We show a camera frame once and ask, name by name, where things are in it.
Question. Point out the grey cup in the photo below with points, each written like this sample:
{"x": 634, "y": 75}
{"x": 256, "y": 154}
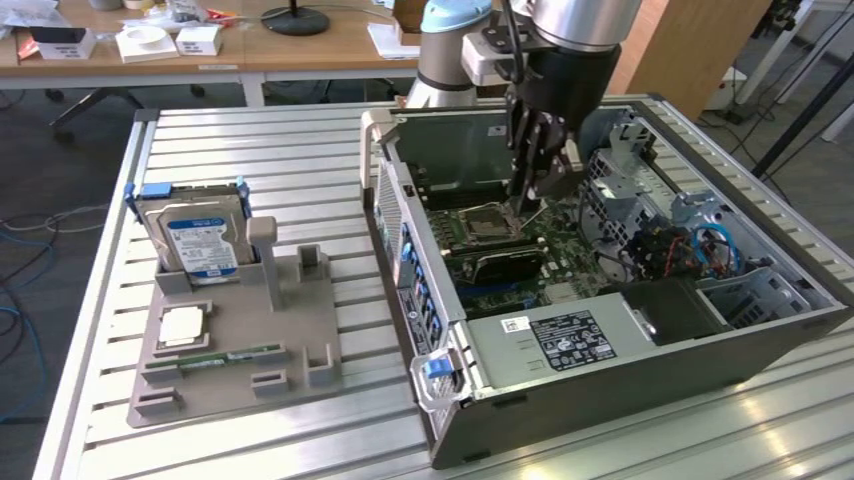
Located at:
{"x": 106, "y": 4}

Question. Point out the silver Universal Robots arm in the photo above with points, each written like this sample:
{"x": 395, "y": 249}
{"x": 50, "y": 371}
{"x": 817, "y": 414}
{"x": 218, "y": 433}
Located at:
{"x": 447, "y": 50}

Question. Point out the white labelled carton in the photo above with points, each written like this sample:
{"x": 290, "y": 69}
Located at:
{"x": 199, "y": 42}

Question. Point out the green RAM stick on rack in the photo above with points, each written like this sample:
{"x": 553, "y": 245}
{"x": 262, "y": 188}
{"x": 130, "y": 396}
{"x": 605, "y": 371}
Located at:
{"x": 214, "y": 360}

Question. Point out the black round lamp base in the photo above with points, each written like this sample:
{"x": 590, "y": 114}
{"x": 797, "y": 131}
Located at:
{"x": 297, "y": 24}

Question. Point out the pile of white papers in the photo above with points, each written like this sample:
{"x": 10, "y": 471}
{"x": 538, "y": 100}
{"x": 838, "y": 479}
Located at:
{"x": 27, "y": 12}

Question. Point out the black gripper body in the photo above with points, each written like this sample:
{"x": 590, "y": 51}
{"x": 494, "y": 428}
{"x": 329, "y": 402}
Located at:
{"x": 570, "y": 80}

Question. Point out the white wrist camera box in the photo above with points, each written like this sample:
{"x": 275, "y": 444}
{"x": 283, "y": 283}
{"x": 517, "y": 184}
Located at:
{"x": 490, "y": 62}

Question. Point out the blue-labelled hard disk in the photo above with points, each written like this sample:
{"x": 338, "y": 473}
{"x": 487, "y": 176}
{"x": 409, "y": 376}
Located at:
{"x": 196, "y": 245}

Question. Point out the hard disk in blue caddy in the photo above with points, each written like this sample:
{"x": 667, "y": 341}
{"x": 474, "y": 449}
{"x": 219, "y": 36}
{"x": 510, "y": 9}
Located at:
{"x": 155, "y": 191}

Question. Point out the red booklet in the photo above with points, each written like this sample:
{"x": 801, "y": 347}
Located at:
{"x": 27, "y": 50}

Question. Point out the white box with black top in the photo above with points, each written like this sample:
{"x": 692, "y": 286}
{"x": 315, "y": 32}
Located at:
{"x": 67, "y": 50}

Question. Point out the silver disk bay cage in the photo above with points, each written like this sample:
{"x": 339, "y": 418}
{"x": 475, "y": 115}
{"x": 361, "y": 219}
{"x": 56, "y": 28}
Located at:
{"x": 621, "y": 200}

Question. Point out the silver power supply unit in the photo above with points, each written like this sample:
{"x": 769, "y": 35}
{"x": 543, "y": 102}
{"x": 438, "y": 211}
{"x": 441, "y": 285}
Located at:
{"x": 521, "y": 350}

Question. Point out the silver CPU chip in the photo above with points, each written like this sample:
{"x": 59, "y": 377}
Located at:
{"x": 183, "y": 327}

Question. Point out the blue case latch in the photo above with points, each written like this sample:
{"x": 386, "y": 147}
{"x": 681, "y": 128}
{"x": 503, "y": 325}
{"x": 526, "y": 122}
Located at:
{"x": 439, "y": 371}

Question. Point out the black stand pole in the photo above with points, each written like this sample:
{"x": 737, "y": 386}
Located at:
{"x": 802, "y": 117}

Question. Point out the grey parts rack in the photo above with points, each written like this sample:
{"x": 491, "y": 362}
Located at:
{"x": 247, "y": 325}

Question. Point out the CPU socket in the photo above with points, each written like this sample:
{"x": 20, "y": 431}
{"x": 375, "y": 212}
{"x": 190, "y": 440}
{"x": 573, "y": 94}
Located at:
{"x": 486, "y": 224}

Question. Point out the white device with red dot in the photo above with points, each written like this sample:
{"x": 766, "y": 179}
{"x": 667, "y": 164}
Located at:
{"x": 724, "y": 95}

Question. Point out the wooden desk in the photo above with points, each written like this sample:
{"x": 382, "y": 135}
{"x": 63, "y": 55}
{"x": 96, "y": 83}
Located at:
{"x": 100, "y": 67}

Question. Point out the silver chipset heatsink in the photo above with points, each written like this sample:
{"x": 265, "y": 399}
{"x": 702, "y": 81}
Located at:
{"x": 567, "y": 295}

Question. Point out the white paper sheets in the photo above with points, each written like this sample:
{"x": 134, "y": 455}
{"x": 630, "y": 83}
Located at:
{"x": 394, "y": 47}

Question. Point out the white desk frame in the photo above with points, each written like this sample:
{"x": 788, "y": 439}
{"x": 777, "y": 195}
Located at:
{"x": 842, "y": 115}

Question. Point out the brown cardboard box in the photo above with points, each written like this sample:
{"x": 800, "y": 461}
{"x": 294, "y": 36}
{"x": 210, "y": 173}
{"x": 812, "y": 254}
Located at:
{"x": 403, "y": 17}

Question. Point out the wooden cabinet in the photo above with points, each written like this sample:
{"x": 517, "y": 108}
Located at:
{"x": 694, "y": 50}

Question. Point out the open grey PC case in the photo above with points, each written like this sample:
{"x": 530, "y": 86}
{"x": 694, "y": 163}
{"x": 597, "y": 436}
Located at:
{"x": 601, "y": 400}

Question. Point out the black chair base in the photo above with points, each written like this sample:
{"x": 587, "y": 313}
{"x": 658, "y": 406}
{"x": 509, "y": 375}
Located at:
{"x": 75, "y": 111}

